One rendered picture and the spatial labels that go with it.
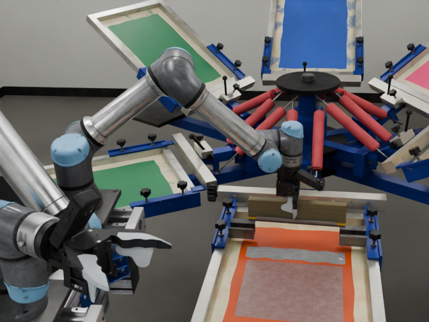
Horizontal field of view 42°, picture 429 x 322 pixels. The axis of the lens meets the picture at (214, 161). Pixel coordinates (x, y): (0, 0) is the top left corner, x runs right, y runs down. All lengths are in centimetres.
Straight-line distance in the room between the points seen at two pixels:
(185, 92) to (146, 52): 165
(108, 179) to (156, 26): 120
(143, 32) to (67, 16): 331
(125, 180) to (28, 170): 153
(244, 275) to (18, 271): 108
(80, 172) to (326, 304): 89
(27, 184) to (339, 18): 291
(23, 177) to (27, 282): 21
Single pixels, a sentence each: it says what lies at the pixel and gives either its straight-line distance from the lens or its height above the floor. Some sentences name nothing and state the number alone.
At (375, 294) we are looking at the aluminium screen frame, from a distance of 190.
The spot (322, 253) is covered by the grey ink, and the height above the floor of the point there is 96.
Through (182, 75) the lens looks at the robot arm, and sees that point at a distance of 167.
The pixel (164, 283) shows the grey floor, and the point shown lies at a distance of 352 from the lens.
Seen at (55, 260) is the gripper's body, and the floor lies 164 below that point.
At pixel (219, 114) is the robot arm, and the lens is 170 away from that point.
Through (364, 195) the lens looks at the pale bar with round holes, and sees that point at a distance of 231.
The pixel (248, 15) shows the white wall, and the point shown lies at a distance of 607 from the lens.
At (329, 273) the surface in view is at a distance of 201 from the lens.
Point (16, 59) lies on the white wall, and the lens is 713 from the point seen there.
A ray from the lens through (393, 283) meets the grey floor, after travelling 357.
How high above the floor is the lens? 218
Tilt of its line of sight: 26 degrees down
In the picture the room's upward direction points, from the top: 3 degrees counter-clockwise
